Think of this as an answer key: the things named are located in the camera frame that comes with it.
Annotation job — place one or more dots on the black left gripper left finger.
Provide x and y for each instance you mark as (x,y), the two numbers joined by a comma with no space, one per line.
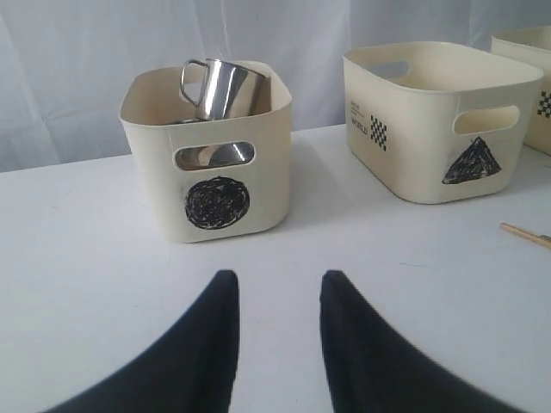
(190,368)

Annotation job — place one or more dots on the cream bin with triangle mark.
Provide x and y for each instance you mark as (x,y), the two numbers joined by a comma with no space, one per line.
(436,121)

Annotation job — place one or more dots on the stainless steel bowl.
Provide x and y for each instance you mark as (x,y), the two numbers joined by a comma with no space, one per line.
(214,156)

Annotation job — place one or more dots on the steel mug front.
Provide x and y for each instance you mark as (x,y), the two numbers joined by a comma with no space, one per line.
(227,90)

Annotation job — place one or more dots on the wooden chopstick long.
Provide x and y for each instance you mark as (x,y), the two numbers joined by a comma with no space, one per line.
(542,240)

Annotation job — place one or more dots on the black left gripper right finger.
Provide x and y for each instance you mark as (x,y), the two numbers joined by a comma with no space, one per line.
(370,367)

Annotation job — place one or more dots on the cream bin with circle mark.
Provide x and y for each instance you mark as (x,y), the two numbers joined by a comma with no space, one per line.
(192,206)

